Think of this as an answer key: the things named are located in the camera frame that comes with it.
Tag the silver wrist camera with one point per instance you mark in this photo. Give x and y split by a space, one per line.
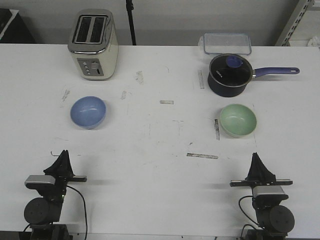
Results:
269 193
39 182

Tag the glass pot lid blue knob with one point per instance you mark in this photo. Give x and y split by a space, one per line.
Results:
231 70

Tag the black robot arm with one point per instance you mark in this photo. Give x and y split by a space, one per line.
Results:
43 213
273 220

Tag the white crumpled cloth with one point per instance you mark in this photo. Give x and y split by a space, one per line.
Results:
314 42

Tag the black tripod pole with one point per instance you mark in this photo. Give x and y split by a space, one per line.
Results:
129 8

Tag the green bowl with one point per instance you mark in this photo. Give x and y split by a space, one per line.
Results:
237 120

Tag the clear plastic food container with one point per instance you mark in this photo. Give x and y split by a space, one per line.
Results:
213 43

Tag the grey slotted shelf upright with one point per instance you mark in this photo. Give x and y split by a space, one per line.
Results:
295 18

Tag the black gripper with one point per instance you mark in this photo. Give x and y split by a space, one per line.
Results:
57 169
259 171

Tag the dark blue saucepan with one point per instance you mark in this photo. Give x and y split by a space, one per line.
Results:
229 91

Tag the blue bowl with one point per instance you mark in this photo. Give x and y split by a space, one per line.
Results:
88 112

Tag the cream and chrome toaster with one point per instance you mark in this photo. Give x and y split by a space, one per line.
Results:
93 44

